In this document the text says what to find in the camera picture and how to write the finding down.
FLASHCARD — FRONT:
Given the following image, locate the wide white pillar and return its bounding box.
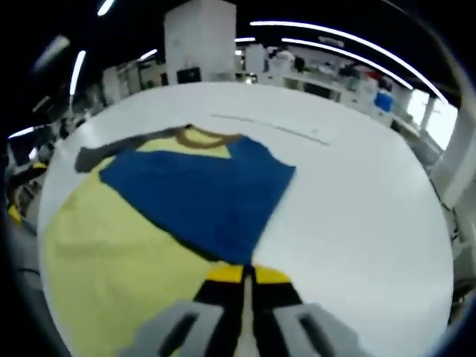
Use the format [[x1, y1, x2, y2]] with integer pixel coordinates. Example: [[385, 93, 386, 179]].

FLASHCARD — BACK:
[[163, 0, 237, 85]]

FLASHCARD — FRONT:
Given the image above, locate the short curved ceiling light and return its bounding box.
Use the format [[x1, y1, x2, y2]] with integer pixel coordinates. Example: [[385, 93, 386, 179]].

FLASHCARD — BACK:
[[280, 36, 414, 91]]

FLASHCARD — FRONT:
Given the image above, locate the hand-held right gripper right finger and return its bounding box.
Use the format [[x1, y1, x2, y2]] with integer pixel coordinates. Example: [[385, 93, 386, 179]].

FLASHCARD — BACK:
[[251, 265, 364, 357]]

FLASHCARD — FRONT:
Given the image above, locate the white cabinet counter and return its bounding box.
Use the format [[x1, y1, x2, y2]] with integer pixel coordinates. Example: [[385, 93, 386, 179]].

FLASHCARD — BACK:
[[260, 65, 396, 113]]

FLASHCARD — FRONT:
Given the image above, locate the black chair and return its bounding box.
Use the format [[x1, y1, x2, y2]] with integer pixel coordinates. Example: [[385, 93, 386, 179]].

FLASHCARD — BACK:
[[176, 68, 202, 84]]

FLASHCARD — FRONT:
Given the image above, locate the long curved ceiling light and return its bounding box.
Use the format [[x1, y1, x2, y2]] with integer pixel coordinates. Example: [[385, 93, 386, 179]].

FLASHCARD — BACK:
[[249, 19, 448, 104]]

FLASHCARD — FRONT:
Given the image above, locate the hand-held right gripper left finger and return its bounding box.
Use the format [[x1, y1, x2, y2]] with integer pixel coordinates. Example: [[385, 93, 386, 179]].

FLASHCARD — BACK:
[[118, 265, 247, 357]]

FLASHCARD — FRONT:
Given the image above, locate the yellow blue grey garment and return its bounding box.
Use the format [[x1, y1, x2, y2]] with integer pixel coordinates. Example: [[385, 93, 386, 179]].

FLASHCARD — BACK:
[[39, 123, 298, 357]]

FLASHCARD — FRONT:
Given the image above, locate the blue bin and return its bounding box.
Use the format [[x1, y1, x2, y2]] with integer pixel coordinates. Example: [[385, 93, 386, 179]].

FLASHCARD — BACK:
[[374, 91, 394, 112]]

